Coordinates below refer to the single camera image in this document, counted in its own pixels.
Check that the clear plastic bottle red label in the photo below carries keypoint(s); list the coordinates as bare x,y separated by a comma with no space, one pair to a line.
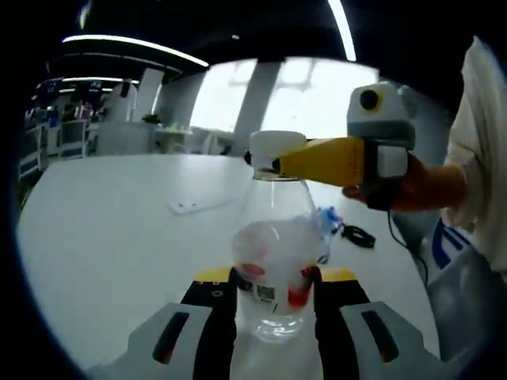
277,245

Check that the blue tissue packet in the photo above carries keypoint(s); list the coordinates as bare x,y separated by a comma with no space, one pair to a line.
328,217

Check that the long curved ceiling light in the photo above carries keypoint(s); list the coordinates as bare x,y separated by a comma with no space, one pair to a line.
134,45

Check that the white storage shelving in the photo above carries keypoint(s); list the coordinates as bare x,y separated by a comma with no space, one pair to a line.
59,138

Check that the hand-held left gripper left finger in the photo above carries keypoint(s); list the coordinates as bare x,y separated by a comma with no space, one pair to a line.
214,316

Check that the short ceiling light strip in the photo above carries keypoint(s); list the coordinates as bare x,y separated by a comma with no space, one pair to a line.
342,27

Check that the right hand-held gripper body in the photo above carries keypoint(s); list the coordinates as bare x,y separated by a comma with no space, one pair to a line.
380,118

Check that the green potted plant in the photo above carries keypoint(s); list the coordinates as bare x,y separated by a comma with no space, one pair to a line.
151,118

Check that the white low partition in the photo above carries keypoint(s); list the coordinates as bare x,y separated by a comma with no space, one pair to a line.
126,136

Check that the white flat strip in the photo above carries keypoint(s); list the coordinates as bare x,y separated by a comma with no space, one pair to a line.
202,206

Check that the large bright window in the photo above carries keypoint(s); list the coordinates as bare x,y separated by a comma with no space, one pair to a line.
325,103

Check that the white desk unit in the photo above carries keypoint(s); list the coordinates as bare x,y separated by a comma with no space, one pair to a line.
186,140

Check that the person's right hand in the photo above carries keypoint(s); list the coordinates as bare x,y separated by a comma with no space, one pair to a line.
420,186

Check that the white table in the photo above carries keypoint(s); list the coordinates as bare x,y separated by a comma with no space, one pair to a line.
119,237

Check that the narrow bright window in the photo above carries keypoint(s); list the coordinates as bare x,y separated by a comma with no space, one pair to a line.
222,99

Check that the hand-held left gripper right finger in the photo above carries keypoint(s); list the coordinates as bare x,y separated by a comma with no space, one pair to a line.
332,316

